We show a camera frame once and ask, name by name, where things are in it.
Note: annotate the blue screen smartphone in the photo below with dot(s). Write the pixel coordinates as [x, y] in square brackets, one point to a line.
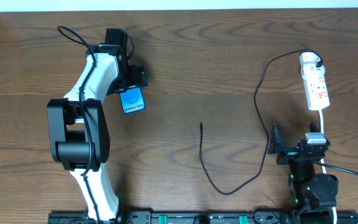
[132, 100]

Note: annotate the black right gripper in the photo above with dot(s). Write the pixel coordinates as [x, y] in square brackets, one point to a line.
[289, 150]

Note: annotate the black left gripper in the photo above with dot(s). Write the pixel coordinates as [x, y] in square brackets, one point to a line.
[137, 78]

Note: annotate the white charger plug adapter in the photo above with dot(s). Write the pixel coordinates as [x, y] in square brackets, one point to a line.
[311, 62]

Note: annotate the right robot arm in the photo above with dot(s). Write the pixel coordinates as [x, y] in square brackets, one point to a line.
[315, 193]

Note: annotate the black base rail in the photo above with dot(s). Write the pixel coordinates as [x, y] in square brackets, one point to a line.
[261, 216]

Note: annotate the white power strip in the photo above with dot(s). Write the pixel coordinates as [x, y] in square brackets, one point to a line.
[315, 86]

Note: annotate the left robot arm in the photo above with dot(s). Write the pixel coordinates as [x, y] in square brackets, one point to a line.
[78, 131]

